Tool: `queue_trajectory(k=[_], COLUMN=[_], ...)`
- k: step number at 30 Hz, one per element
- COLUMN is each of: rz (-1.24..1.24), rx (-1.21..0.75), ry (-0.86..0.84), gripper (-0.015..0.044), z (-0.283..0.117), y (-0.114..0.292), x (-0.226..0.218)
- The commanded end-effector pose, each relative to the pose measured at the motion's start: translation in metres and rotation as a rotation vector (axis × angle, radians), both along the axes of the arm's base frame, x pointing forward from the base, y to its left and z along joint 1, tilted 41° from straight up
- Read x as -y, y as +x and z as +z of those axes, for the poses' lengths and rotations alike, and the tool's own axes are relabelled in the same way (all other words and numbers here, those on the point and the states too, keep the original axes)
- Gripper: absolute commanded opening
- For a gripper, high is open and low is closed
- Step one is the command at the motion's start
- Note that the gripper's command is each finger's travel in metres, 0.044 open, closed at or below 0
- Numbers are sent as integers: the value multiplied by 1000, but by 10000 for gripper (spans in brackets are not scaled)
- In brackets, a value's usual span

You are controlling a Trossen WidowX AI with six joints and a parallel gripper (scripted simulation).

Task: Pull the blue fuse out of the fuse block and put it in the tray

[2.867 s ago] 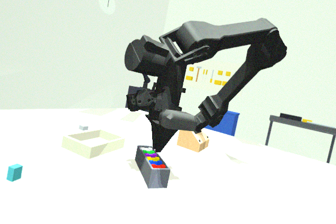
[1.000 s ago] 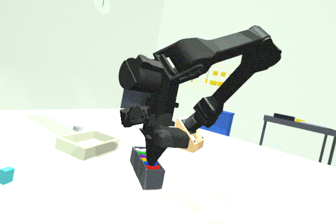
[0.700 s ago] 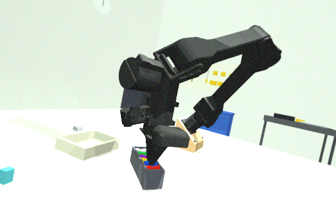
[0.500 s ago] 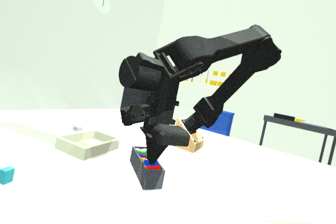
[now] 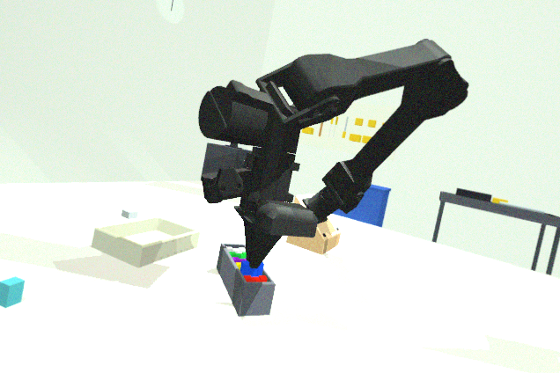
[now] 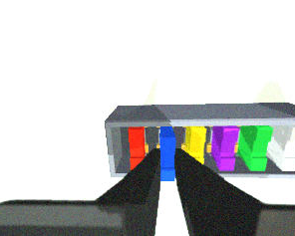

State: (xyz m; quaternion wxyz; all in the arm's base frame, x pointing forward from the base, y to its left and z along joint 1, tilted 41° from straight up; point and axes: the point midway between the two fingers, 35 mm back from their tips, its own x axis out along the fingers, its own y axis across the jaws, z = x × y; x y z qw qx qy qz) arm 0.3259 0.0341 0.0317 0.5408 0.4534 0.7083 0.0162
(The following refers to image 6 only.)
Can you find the yellow fuse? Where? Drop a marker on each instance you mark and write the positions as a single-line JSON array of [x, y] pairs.
[[194, 140]]

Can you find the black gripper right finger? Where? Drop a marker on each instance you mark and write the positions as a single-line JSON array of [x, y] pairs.
[[213, 206]]

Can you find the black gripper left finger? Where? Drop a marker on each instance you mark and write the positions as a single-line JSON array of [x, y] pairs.
[[128, 208]]

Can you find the red fuse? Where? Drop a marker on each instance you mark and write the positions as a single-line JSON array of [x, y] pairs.
[[137, 144]]

